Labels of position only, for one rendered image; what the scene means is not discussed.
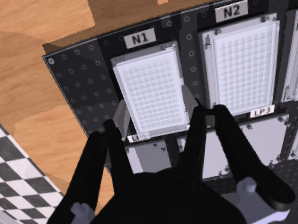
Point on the white button panel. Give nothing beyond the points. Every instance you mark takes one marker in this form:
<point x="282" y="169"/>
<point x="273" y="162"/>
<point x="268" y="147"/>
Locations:
<point x="230" y="197"/>

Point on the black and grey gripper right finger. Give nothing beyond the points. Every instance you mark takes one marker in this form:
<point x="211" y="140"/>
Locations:
<point x="263" y="197"/>

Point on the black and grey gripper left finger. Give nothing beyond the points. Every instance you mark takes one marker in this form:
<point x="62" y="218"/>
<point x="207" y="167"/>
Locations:
<point x="80" y="201"/>

